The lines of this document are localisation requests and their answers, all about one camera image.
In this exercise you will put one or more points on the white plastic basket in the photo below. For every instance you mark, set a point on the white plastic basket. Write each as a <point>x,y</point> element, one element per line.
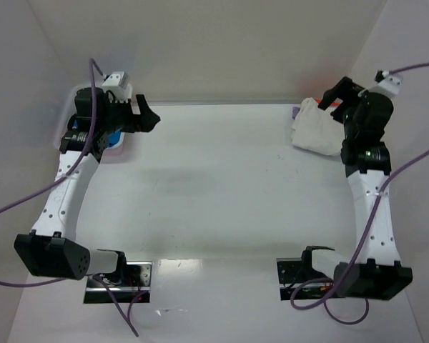
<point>67,110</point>

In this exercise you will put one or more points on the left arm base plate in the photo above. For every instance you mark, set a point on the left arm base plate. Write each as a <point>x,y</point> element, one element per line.
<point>135,282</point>

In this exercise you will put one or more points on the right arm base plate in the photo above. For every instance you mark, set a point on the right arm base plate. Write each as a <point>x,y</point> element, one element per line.
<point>291,275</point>

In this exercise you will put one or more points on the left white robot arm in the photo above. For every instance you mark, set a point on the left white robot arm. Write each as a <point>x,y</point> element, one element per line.
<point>50,249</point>

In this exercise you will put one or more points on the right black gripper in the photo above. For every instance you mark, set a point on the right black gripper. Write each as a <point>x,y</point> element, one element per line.
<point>342,96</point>

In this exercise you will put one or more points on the folded orange t shirt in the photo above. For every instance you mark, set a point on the folded orange t shirt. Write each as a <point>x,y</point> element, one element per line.
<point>325,104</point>

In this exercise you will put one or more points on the blue t shirt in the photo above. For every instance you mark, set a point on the blue t shirt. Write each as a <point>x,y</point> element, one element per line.
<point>115,140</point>

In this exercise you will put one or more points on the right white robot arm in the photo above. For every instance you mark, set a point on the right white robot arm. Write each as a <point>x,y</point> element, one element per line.
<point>375,270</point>

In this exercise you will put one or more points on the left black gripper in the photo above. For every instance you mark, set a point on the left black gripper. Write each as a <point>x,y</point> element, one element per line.
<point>134,114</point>

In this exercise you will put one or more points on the white t shirt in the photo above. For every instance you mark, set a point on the white t shirt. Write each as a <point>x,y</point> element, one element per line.
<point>314,129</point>

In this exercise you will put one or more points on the folded purple t shirt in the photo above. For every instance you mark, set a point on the folded purple t shirt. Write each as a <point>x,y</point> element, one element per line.
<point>295,112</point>

